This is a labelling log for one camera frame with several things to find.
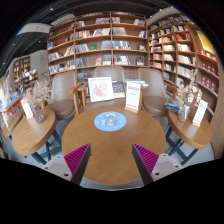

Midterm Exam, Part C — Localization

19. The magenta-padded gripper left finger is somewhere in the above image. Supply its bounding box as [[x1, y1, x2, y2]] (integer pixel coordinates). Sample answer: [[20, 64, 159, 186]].
[[41, 143, 92, 185]]

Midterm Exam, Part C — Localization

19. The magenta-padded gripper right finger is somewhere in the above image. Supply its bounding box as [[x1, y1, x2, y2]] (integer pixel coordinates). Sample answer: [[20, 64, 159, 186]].
[[131, 143, 184, 186]]

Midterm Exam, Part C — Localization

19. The grey computer mouse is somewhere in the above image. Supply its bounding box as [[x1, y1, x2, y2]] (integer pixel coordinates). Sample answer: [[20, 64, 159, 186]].
[[104, 113, 117, 128]]

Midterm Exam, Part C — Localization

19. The round blue mouse pad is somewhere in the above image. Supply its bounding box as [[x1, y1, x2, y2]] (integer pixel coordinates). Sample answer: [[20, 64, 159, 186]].
[[93, 111, 128, 132]]

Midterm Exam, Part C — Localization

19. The round wooden side table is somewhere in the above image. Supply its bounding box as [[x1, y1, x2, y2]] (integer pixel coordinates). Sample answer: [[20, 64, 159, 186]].
[[164, 108, 213, 167], [11, 108, 63, 165]]

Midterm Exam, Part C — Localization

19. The white sign on wooden base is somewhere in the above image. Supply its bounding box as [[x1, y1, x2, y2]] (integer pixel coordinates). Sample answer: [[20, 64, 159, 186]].
[[124, 81, 143, 114]]

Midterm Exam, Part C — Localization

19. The small white table sign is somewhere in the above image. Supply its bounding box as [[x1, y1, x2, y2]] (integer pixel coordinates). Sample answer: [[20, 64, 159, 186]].
[[192, 99, 209, 128], [20, 97, 34, 120]]

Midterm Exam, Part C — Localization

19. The glass vase with dried flowers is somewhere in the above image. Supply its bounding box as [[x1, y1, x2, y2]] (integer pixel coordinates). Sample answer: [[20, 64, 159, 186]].
[[175, 69, 203, 123]]

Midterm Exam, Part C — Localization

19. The white framed flower picture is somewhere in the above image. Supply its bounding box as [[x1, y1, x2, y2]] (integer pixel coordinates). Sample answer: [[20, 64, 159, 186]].
[[87, 76, 115, 103]]

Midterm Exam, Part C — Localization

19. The dark upright book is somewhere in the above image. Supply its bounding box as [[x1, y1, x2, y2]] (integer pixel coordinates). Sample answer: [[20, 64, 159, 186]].
[[112, 81, 126, 99]]

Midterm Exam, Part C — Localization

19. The stack of light blue books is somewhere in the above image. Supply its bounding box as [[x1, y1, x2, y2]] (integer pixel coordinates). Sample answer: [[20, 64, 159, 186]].
[[123, 78, 149, 87]]

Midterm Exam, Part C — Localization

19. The colourful book display stand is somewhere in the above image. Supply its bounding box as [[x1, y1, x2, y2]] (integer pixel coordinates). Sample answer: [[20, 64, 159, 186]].
[[0, 71, 26, 116]]

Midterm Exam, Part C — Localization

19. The distant wooden bookshelf unit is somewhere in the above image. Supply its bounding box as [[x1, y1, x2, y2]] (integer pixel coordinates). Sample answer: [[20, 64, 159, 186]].
[[12, 55, 39, 93]]

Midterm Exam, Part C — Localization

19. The curved wooden bookshelf unit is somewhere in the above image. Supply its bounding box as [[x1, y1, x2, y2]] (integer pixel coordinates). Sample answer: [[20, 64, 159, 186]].
[[146, 13, 224, 159]]

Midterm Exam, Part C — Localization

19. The wide wooden bookshelf unit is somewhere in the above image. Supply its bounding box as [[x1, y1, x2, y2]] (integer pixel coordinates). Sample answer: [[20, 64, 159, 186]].
[[45, 11, 149, 83]]

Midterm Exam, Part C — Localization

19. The white hanging ceiling panel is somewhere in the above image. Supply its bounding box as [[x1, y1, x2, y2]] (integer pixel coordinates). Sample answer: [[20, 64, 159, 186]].
[[15, 22, 53, 36]]

